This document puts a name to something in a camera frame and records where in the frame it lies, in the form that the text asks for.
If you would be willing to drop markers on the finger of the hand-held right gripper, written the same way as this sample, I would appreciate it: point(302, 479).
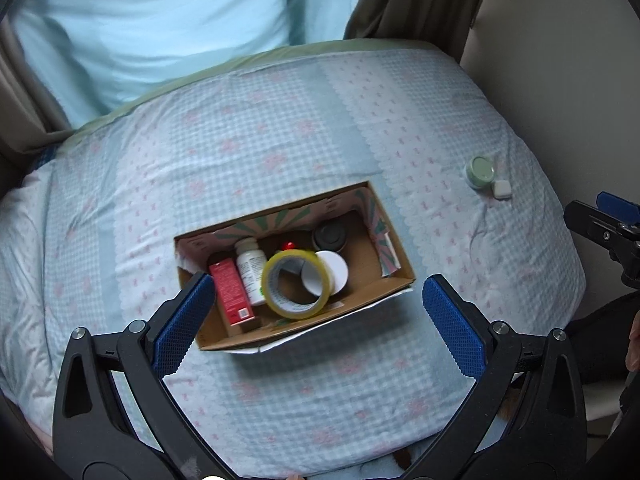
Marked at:
point(600, 225)
point(620, 207)

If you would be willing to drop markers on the white pill bottle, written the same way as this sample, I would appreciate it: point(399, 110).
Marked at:
point(250, 265)

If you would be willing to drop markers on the red carton box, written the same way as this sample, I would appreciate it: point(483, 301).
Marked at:
point(230, 290)

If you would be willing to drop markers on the small white case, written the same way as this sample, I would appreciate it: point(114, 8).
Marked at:
point(502, 188)

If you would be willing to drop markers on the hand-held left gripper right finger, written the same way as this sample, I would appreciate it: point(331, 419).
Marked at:
point(452, 330)

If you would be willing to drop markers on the light blue hanging cloth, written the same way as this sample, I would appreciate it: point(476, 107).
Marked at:
point(150, 25)

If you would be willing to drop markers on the dark blue cloth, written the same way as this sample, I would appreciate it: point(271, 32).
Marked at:
point(44, 156)

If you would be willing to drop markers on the green round jar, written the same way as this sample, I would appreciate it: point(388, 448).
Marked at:
point(481, 169)

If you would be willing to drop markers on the white round lid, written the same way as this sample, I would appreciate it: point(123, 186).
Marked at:
point(337, 270)

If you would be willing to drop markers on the yellow tape roll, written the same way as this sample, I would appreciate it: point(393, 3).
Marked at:
point(272, 290)

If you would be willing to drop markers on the checkered floral bed sheet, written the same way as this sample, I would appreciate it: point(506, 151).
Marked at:
point(300, 125)

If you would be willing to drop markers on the person's right hand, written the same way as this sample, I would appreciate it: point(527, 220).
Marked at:
point(635, 342)

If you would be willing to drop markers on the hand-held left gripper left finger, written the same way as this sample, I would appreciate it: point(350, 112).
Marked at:
point(182, 330)

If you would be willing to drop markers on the jar with black lid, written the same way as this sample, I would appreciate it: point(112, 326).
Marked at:
point(329, 236)

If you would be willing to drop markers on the crumpled pale blanket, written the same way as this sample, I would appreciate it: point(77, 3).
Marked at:
point(20, 260)

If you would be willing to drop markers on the person's leg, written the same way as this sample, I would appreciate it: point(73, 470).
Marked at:
point(600, 335)

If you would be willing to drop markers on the silver jar with red lid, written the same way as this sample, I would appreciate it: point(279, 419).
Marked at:
point(288, 245)

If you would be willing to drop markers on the cardboard box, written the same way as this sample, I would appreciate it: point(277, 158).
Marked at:
point(365, 280)

